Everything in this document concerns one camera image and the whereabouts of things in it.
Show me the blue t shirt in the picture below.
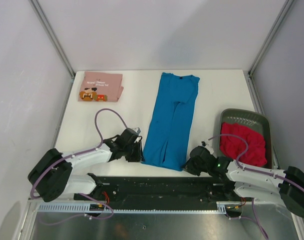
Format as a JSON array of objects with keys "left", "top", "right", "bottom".
[{"left": 143, "top": 72, "right": 200, "bottom": 171}]

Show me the pink printed t shirt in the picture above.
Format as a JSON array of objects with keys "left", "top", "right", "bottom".
[{"left": 78, "top": 71, "right": 124, "bottom": 102}]

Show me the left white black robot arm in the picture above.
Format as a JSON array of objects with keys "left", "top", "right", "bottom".
[{"left": 28, "top": 127, "right": 143, "bottom": 203}]

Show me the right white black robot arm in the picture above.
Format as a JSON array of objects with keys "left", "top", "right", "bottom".
[{"left": 182, "top": 146, "right": 304, "bottom": 219}]

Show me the red t shirt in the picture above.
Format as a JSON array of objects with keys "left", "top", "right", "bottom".
[{"left": 219, "top": 122, "right": 267, "bottom": 167}]

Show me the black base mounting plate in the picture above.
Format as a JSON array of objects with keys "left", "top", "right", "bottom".
[{"left": 73, "top": 174, "right": 253, "bottom": 211}]

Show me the grey plastic basket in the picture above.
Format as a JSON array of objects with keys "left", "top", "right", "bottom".
[{"left": 218, "top": 108, "right": 274, "bottom": 169}]

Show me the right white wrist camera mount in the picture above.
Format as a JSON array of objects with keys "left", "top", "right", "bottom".
[{"left": 201, "top": 140, "right": 214, "bottom": 155}]

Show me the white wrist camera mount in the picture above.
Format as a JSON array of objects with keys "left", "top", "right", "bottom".
[
  {"left": 201, "top": 140, "right": 214, "bottom": 155},
  {"left": 132, "top": 127, "right": 141, "bottom": 135}
]

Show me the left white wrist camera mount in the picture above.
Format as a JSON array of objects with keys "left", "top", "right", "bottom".
[{"left": 132, "top": 127, "right": 141, "bottom": 135}]

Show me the white slotted cable duct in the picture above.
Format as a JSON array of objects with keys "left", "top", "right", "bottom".
[{"left": 37, "top": 201, "right": 252, "bottom": 215}]

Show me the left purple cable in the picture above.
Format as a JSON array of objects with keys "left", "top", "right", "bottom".
[{"left": 31, "top": 108, "right": 129, "bottom": 227}]

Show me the purple cable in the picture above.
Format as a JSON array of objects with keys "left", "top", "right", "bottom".
[
  {"left": 31, "top": 108, "right": 129, "bottom": 227},
  {"left": 208, "top": 134, "right": 304, "bottom": 240}
]

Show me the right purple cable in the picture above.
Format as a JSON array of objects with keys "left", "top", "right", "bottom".
[{"left": 208, "top": 134, "right": 304, "bottom": 240}]

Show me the right aluminium frame post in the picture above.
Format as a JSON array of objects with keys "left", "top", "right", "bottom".
[{"left": 249, "top": 0, "right": 297, "bottom": 76}]

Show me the aluminium frame post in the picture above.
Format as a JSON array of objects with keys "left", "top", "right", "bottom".
[
  {"left": 29, "top": 0, "right": 76, "bottom": 78},
  {"left": 249, "top": 0, "right": 297, "bottom": 76}
]

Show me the left aluminium frame post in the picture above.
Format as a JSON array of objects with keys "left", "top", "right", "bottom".
[{"left": 29, "top": 0, "right": 76, "bottom": 78}]

